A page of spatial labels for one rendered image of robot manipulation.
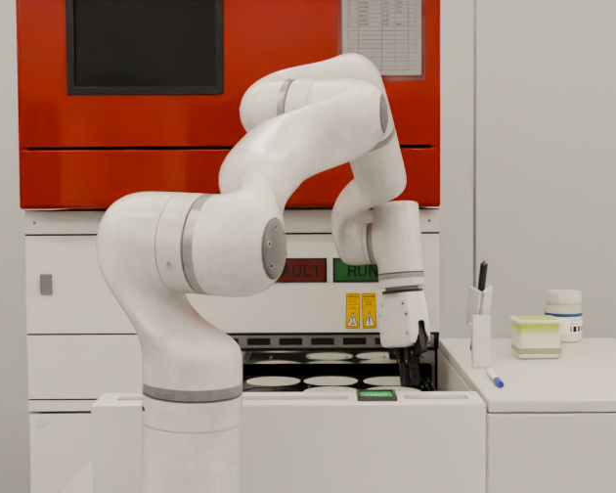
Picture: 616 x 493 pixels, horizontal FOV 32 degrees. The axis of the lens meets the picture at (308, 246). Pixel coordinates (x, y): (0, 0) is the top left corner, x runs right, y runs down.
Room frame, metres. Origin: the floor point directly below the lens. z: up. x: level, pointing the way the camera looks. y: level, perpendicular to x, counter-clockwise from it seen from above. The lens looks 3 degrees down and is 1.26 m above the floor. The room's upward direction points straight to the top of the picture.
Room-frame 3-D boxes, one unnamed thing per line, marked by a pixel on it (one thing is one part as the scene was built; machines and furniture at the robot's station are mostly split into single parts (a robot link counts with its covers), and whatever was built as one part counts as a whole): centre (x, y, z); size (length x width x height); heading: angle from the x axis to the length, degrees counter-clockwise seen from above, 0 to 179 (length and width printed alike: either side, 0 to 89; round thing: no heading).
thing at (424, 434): (1.51, 0.03, 0.89); 0.55 x 0.09 x 0.14; 89
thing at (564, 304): (2.05, -0.49, 1.01); 0.07 x 0.07 x 0.10
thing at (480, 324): (1.76, -0.28, 1.03); 0.06 x 0.04 x 0.13; 179
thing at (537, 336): (1.85, -0.40, 1.00); 0.07 x 0.07 x 0.07; 0
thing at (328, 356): (2.09, -0.03, 0.89); 0.44 x 0.02 x 0.10; 89
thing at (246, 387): (1.88, -0.04, 0.90); 0.34 x 0.34 x 0.01; 89
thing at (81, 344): (2.10, 0.15, 1.02); 0.82 x 0.03 x 0.40; 89
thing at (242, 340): (2.09, -0.03, 0.96); 0.44 x 0.01 x 0.02; 89
